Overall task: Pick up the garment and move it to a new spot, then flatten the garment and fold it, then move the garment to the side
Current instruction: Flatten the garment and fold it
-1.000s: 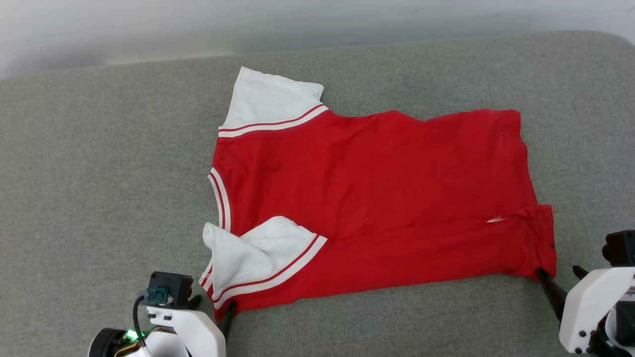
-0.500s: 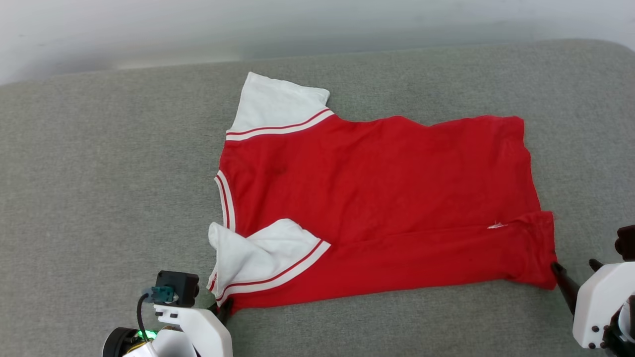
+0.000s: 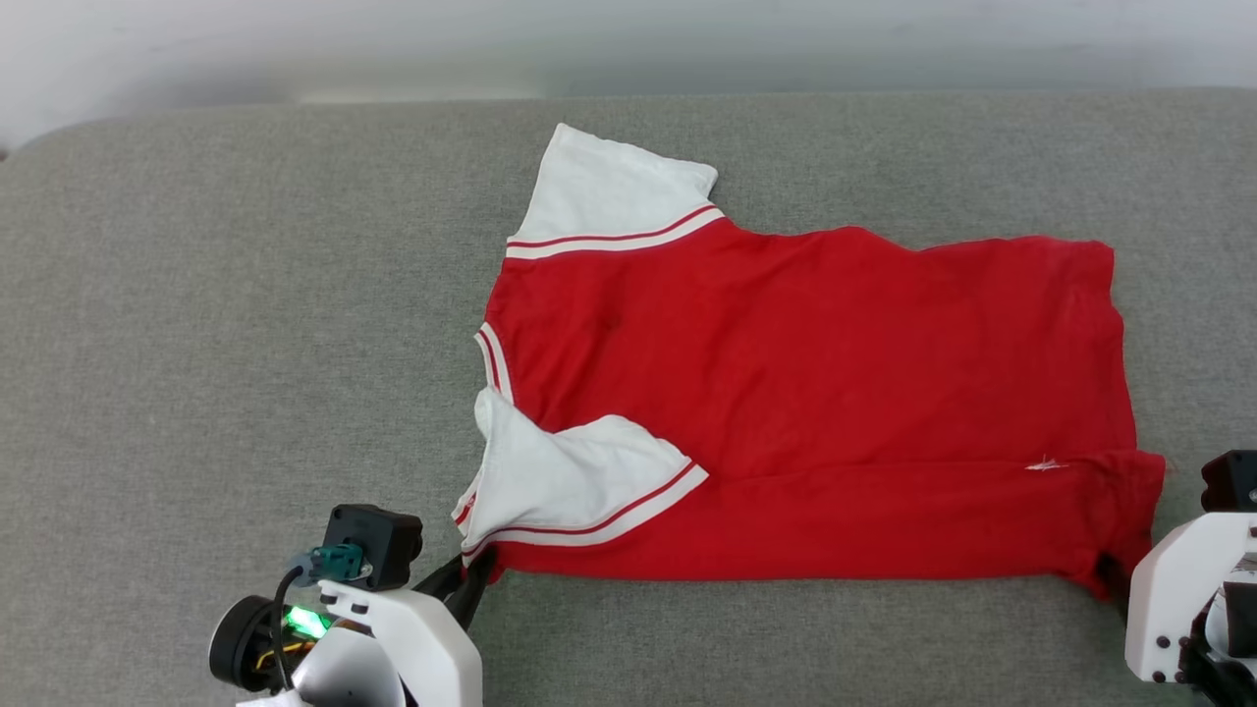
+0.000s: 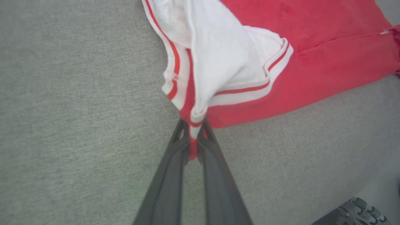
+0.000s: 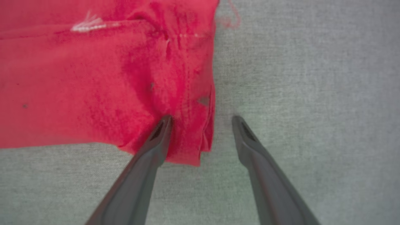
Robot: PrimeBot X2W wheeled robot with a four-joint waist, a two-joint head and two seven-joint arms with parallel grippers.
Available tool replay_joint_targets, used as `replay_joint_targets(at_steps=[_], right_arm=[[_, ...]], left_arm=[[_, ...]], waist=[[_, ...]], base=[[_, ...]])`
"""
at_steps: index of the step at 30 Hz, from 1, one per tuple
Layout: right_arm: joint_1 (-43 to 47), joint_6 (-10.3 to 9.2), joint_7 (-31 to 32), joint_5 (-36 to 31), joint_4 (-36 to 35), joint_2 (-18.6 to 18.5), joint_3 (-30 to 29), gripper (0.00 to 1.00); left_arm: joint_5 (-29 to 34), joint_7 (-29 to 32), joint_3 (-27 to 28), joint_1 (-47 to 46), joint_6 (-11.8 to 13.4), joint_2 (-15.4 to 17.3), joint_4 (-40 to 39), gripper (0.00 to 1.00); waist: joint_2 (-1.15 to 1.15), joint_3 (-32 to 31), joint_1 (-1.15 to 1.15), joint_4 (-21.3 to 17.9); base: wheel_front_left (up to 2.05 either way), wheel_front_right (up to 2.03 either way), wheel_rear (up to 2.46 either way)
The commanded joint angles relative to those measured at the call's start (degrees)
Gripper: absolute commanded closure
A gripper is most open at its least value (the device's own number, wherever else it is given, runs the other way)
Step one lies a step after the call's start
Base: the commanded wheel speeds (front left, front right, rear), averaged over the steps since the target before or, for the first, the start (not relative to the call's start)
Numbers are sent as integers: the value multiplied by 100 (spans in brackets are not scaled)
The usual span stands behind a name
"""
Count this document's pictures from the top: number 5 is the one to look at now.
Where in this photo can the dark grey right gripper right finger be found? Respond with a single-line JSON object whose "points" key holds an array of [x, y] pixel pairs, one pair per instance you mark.
{"points": [[268, 181]]}

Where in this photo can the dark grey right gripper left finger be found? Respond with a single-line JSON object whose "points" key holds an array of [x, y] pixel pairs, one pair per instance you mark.
{"points": [[137, 181]]}

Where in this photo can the red shirt with white sleeves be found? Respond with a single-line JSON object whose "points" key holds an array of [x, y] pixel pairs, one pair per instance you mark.
{"points": [[93, 78]]}

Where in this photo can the grey fabric sofa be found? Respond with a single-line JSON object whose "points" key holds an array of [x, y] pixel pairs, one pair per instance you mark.
{"points": [[312, 78]]}

